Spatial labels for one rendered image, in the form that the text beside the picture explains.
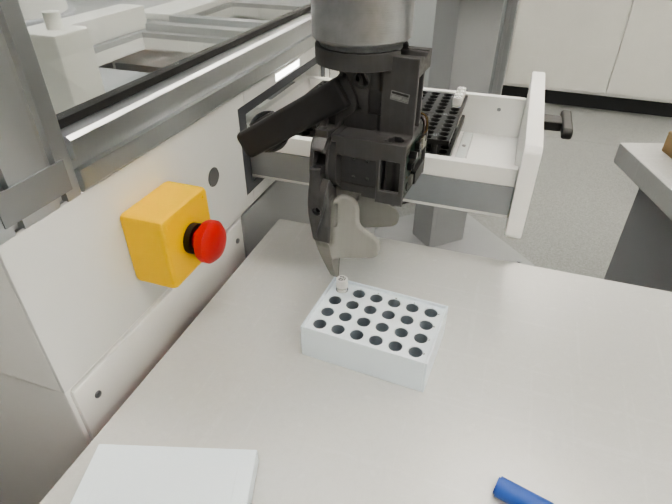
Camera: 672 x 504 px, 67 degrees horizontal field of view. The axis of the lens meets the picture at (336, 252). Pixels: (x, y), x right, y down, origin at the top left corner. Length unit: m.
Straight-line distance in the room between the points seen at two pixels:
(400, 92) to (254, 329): 0.29
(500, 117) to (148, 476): 0.65
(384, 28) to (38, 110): 0.24
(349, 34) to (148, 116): 0.20
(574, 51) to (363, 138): 3.29
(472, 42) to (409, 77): 1.30
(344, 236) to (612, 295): 0.34
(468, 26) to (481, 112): 0.87
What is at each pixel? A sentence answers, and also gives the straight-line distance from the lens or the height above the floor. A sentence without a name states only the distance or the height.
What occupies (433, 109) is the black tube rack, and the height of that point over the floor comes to 0.90.
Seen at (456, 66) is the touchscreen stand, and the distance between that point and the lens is 1.68.
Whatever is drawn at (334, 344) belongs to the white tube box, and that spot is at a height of 0.79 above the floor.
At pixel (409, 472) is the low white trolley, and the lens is 0.44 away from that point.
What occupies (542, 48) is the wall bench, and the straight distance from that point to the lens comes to 3.66.
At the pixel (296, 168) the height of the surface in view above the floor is 0.86.
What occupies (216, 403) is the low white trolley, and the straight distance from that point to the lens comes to 0.48.
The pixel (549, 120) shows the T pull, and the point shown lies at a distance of 0.68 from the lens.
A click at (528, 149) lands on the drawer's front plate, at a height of 0.93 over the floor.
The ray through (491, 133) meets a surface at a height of 0.84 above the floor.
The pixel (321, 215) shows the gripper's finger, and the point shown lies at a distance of 0.43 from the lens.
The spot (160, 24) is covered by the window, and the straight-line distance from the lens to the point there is 0.53.
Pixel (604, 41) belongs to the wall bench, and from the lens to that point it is 3.66.
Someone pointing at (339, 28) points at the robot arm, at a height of 1.06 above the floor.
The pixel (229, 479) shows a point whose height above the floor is 0.78.
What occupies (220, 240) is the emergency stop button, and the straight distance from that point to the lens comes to 0.47.
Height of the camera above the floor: 1.13
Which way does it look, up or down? 35 degrees down
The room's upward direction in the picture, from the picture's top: straight up
